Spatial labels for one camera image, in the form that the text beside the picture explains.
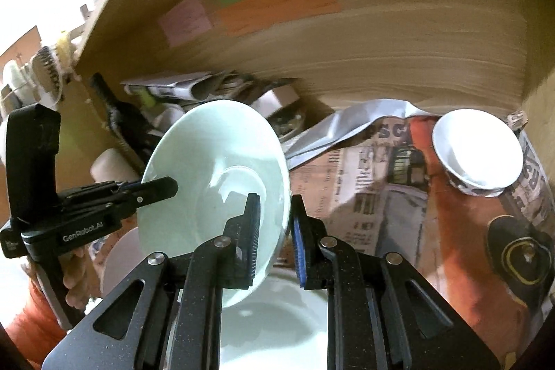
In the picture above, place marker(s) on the rolled newspaper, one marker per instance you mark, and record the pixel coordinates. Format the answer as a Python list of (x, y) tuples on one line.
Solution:
[(173, 86)]

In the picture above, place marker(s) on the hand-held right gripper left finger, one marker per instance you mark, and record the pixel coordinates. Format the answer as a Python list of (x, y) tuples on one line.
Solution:
[(253, 240)]

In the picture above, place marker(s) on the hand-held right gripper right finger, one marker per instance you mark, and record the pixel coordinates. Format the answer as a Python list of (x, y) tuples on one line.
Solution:
[(299, 248)]

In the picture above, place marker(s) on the person's left forearm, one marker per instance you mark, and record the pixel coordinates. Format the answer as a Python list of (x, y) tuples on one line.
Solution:
[(30, 318)]

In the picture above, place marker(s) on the orange sticky note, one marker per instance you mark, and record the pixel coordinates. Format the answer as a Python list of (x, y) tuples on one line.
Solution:
[(277, 6)]

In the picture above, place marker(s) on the mint green bowl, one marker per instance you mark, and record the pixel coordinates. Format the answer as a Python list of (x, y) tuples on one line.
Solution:
[(208, 144)]

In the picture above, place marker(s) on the small white box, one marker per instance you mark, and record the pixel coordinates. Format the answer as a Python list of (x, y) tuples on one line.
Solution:
[(279, 97)]

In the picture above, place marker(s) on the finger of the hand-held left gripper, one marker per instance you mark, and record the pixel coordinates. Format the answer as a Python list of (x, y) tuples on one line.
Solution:
[(156, 188)]

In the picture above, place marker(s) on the pink sticky note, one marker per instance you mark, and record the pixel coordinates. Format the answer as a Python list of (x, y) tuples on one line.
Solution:
[(184, 21)]

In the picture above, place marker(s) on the person's left hand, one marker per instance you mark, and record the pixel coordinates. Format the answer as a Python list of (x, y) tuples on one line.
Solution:
[(78, 279)]

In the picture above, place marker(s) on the white bowl with dark spots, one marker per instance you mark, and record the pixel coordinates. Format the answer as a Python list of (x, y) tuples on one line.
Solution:
[(477, 153)]

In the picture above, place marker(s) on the white fluted dish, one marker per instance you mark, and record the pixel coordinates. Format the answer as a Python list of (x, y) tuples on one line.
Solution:
[(290, 125)]

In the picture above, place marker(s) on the black bottle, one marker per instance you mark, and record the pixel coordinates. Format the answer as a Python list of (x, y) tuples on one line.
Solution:
[(125, 123)]

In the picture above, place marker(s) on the printed newspaper sheet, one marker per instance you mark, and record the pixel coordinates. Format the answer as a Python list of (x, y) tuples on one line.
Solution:
[(381, 188)]

